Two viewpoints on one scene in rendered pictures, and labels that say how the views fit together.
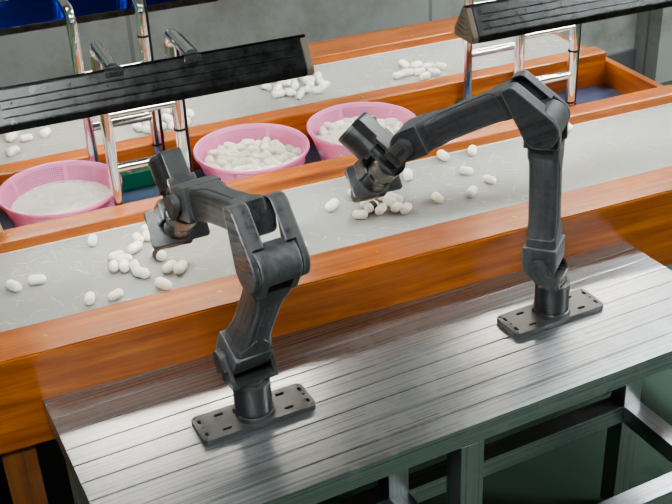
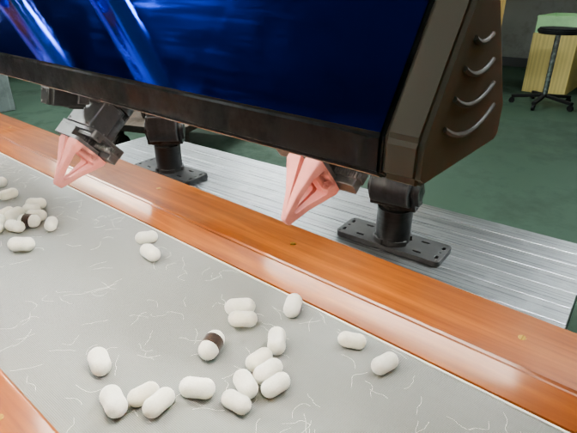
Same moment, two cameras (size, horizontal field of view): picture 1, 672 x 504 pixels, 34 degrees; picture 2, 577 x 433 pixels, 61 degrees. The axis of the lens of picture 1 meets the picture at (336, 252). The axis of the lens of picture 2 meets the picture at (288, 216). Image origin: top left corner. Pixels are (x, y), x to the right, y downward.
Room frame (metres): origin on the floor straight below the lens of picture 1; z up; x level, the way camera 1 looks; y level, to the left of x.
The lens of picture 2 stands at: (1.97, 0.75, 1.11)
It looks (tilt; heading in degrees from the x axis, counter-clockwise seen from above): 26 degrees down; 242
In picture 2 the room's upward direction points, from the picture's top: straight up
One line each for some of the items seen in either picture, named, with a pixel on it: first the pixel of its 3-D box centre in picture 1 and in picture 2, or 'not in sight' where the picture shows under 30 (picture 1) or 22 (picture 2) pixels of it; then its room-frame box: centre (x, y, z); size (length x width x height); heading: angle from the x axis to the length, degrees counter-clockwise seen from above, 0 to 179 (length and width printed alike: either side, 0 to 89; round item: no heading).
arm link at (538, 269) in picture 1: (548, 266); (166, 132); (1.70, -0.38, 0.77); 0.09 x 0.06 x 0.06; 156
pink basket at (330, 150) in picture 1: (363, 141); not in sight; (2.40, -0.08, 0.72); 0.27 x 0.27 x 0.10
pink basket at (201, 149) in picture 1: (253, 165); not in sight; (2.30, 0.18, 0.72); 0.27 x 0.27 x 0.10
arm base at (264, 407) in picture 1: (252, 396); (393, 223); (1.44, 0.15, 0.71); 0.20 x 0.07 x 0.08; 116
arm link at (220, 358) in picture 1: (245, 362); (397, 192); (1.44, 0.15, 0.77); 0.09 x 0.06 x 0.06; 120
